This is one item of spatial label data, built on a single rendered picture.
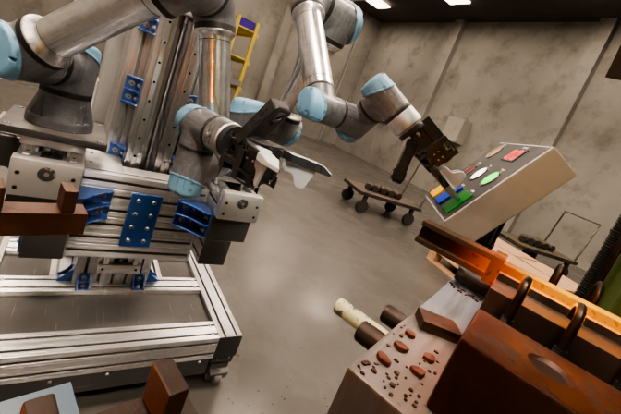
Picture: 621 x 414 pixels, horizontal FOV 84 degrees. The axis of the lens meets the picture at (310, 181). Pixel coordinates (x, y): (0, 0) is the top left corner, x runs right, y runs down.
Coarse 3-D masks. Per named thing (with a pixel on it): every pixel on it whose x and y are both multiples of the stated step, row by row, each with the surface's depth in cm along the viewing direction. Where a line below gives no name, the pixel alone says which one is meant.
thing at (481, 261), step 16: (432, 224) 45; (416, 240) 46; (432, 240) 45; (448, 240) 44; (464, 240) 43; (448, 256) 43; (464, 256) 43; (480, 256) 42; (496, 256) 40; (480, 272) 41; (496, 272) 40; (512, 272) 39; (528, 272) 41; (544, 288) 38; (560, 288) 39; (592, 304) 37; (608, 320) 35
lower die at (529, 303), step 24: (504, 288) 37; (504, 312) 34; (528, 312) 33; (552, 312) 35; (528, 336) 33; (552, 336) 32; (576, 336) 31; (600, 336) 33; (576, 360) 31; (600, 360) 30
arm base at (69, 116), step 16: (48, 96) 86; (64, 96) 87; (80, 96) 89; (32, 112) 86; (48, 112) 86; (64, 112) 87; (80, 112) 91; (48, 128) 86; (64, 128) 88; (80, 128) 91
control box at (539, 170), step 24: (504, 144) 101; (480, 168) 97; (504, 168) 83; (528, 168) 75; (552, 168) 74; (480, 192) 80; (504, 192) 77; (528, 192) 76; (456, 216) 80; (480, 216) 79; (504, 216) 78
